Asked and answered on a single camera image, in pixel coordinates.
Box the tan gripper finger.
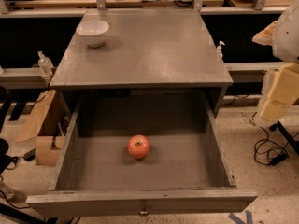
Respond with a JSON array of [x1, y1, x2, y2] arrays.
[[260, 63, 299, 121], [252, 21, 277, 46]]

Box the red apple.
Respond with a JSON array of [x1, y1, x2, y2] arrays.
[[127, 135, 150, 160]]

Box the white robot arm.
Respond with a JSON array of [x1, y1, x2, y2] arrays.
[[252, 0, 299, 121]]

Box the open grey top drawer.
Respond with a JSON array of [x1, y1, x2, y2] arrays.
[[27, 94, 257, 217]]

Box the grey wooden cabinet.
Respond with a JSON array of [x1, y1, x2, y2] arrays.
[[50, 8, 232, 111]]

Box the blue tape mark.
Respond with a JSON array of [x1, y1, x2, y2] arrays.
[[228, 210, 254, 224]]

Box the white ceramic bowl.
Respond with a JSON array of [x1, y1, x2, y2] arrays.
[[76, 21, 109, 47]]

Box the clear sanitizer bottle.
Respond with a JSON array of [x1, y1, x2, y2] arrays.
[[37, 51, 54, 76]]

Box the cardboard box pieces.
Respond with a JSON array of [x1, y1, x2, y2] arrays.
[[15, 90, 70, 166]]

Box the metal drawer handle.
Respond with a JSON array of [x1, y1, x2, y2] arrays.
[[139, 203, 150, 216]]

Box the wooden workbench with metal frame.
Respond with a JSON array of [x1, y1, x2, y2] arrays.
[[0, 0, 293, 16]]

